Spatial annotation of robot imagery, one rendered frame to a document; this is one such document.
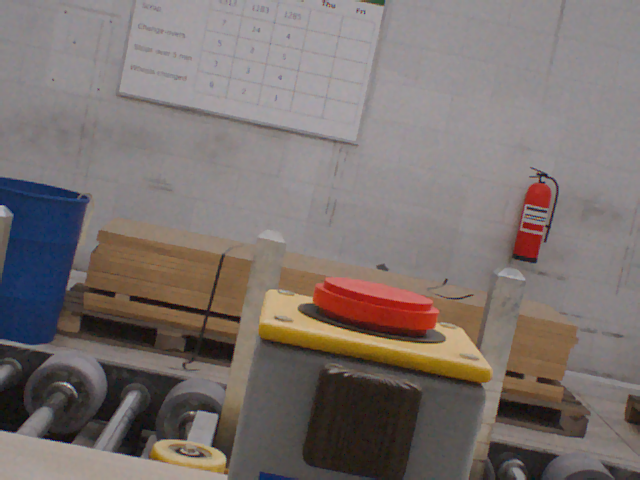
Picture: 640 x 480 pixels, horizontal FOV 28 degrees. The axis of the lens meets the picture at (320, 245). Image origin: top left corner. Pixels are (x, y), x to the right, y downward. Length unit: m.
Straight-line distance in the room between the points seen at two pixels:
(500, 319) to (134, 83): 6.18
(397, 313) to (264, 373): 0.05
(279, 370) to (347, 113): 7.16
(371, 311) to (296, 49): 7.15
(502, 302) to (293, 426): 1.14
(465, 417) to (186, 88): 7.19
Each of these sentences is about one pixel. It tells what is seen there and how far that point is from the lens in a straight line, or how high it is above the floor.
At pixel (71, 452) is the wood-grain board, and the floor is 0.90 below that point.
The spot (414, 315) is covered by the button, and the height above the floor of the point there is 1.23.
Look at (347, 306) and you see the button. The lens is 0.39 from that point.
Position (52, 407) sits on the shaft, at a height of 0.81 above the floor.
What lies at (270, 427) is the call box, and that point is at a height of 1.19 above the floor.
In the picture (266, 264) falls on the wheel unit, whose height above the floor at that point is 1.11.
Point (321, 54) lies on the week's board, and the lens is 7.53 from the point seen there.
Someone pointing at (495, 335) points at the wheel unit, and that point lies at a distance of 1.51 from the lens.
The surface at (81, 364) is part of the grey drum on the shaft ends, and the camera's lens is 1.96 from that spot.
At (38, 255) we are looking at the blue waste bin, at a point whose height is 0.42.
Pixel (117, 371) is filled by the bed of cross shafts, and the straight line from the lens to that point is 2.06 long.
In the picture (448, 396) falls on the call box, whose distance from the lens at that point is 0.38.
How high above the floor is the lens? 1.28
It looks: 5 degrees down
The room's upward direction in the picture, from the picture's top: 12 degrees clockwise
